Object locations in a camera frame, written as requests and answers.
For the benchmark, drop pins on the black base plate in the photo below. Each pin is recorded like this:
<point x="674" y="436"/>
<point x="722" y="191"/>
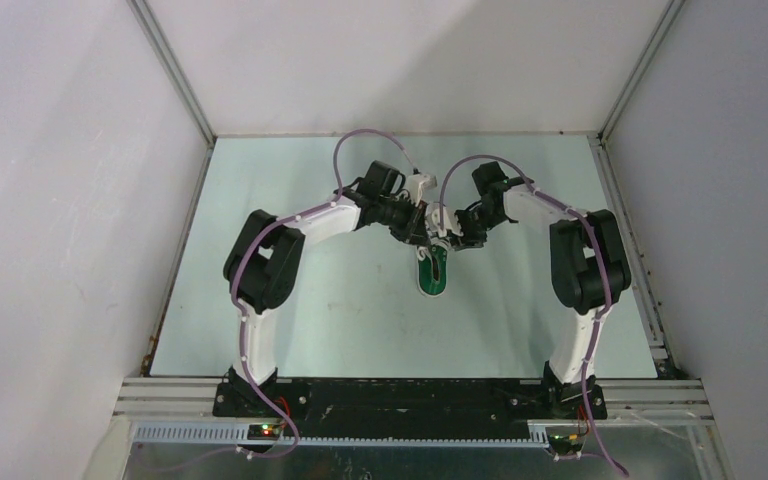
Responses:
<point x="404" y="408"/>

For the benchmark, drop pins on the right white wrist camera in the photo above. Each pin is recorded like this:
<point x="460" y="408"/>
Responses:
<point x="441" y="222"/>

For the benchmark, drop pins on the controller board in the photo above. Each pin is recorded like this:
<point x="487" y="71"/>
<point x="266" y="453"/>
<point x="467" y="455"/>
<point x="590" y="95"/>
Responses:
<point x="566" y="445"/>
<point x="264" y="432"/>

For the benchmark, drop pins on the right controller board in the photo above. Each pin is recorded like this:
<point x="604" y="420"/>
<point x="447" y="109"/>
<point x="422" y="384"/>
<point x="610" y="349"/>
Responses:
<point x="566" y="445"/>

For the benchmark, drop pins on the green canvas sneaker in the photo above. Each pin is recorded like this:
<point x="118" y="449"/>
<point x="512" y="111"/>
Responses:
<point x="431" y="280"/>

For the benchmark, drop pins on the left controller board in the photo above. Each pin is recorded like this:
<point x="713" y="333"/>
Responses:
<point x="264" y="432"/>

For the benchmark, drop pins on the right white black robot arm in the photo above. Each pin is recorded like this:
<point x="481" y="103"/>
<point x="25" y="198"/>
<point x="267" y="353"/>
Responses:
<point x="589" y="271"/>

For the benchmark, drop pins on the white shoelace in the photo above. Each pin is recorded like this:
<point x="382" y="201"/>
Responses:
<point x="436" y="248"/>

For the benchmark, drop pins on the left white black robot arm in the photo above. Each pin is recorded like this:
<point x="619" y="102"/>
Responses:
<point x="263" y="264"/>

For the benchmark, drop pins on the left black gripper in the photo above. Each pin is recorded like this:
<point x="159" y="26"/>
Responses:
<point x="413" y="229"/>

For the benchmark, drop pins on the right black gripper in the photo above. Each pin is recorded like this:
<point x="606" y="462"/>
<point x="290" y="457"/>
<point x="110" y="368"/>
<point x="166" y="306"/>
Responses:
<point x="467" y="240"/>

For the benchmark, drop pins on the grey slotted cable duct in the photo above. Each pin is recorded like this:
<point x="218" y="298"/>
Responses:
<point x="242" y="434"/>

